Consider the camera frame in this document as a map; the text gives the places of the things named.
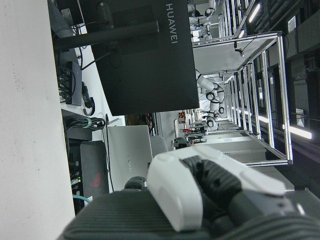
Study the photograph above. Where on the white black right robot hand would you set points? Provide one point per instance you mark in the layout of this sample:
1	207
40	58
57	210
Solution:
175	190

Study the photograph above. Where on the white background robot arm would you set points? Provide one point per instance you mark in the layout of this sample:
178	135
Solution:
212	95

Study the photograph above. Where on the black computer box red logo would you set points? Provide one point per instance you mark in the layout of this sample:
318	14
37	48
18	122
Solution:
93	162

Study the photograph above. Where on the black Huawei monitor with stand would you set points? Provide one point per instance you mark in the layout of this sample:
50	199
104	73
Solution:
150	75

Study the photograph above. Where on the black docking hub box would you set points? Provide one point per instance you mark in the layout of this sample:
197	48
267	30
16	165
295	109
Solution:
76	85

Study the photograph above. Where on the aluminium profile frame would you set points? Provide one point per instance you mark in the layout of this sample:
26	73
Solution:
282	100

